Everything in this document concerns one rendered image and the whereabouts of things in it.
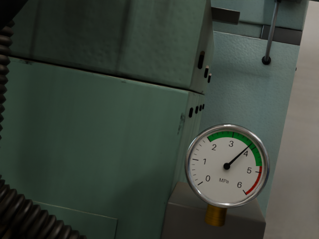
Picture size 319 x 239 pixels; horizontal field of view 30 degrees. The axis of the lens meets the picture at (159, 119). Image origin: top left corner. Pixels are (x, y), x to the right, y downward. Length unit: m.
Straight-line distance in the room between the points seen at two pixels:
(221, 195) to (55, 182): 0.16
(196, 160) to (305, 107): 2.53
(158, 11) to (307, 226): 2.56
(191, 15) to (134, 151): 0.12
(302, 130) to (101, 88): 2.48
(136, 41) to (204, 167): 0.13
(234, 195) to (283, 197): 2.54
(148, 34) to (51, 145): 0.13
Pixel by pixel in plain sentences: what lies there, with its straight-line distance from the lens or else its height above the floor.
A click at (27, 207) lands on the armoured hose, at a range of 0.41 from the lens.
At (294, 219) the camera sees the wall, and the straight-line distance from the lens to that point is 3.01.
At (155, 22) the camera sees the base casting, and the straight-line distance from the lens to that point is 0.51.
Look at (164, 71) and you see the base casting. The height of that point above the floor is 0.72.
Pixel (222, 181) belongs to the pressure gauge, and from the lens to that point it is 0.45.
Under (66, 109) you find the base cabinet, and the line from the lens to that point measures 0.52.
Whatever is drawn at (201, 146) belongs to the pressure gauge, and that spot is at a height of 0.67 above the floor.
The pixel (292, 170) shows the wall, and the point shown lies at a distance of 2.97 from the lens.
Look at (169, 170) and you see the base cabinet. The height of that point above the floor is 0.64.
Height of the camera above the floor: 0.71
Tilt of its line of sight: 3 degrees down
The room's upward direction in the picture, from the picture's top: 11 degrees clockwise
